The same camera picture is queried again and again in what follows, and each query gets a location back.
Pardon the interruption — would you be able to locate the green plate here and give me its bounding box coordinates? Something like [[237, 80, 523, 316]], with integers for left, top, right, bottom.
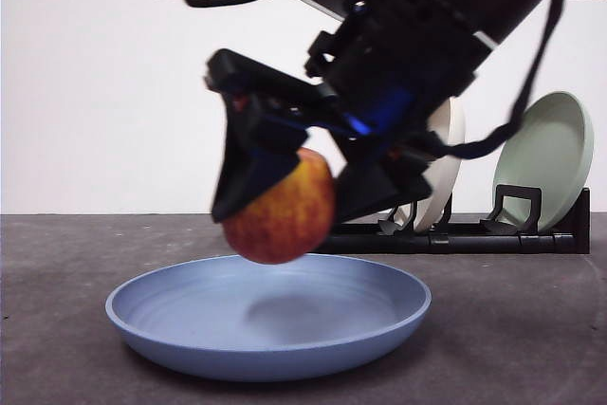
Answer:
[[492, 90, 596, 233]]

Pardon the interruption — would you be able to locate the black braided cable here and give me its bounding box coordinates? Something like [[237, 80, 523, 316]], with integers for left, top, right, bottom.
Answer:
[[438, 0, 569, 160]]

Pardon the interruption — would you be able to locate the blue plate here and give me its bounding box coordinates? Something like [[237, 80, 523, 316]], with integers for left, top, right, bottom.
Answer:
[[104, 253, 433, 384]]

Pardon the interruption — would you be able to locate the black plate rack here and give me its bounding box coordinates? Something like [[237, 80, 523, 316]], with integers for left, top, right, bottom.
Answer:
[[314, 184, 592, 256]]

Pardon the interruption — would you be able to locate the red yellow apple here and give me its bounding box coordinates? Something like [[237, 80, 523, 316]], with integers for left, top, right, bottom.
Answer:
[[222, 147, 338, 266]]

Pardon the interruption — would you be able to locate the beige plate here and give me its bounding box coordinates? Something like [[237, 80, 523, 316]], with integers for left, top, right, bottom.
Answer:
[[393, 95, 469, 234]]

